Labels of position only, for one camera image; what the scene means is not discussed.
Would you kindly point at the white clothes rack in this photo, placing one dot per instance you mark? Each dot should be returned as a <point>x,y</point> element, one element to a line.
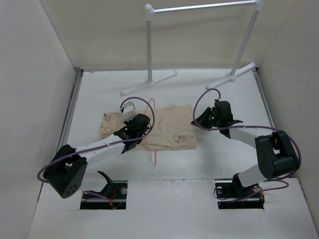
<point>235,71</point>

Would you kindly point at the beige trousers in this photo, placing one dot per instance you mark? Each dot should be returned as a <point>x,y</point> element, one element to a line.
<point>172,131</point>

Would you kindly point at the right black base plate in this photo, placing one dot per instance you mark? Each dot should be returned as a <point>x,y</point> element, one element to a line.
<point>245,198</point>

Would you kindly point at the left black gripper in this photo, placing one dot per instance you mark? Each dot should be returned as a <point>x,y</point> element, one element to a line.
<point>128,122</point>

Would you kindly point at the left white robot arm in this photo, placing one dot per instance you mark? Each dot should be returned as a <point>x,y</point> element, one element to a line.
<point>66,172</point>

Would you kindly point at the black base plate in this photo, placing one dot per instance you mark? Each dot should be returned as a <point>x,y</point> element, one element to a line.
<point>245,198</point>
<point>115,199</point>

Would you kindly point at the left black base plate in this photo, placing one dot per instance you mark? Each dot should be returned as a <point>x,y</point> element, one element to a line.
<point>115,199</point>

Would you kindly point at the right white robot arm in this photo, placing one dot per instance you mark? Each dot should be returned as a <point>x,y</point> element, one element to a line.
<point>246,134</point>

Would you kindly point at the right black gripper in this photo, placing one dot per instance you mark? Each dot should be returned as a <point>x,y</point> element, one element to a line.
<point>201,120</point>

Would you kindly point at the pink wire hanger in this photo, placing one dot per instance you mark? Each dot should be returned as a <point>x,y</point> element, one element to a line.
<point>152,154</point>

